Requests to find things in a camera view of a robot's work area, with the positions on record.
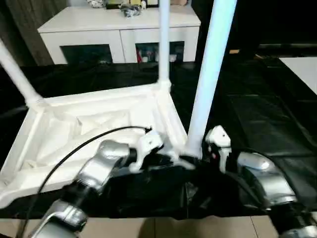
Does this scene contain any white plastic table top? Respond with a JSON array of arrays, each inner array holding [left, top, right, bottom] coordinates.
[[0, 81, 196, 204]]

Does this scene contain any black work mat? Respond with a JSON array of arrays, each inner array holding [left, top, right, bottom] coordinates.
[[0, 56, 317, 220]]

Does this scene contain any white flat board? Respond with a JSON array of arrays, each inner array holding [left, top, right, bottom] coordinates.
[[279, 56, 317, 96]]

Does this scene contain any white cabinet with glass doors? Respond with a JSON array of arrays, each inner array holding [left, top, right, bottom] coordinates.
[[37, 5, 202, 65]]

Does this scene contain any beige plush toy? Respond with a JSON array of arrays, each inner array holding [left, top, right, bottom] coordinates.
[[170, 0, 193, 7]]

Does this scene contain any dark green box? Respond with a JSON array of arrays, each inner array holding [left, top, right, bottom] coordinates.
[[106, 1, 123, 10]]

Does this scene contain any grey curtain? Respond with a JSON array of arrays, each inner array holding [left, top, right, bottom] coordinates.
[[0, 0, 67, 66]]

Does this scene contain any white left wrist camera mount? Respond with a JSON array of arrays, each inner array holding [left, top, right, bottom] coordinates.
[[130, 130, 164, 173]]

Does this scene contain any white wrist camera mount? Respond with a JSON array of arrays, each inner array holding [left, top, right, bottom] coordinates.
[[130, 130, 164, 173], [206, 125, 232, 173]]

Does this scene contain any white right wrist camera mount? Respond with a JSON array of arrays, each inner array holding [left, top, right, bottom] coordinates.
[[206, 125, 232, 173]]

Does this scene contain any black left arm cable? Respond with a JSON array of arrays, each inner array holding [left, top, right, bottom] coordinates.
[[14, 125, 152, 238]]

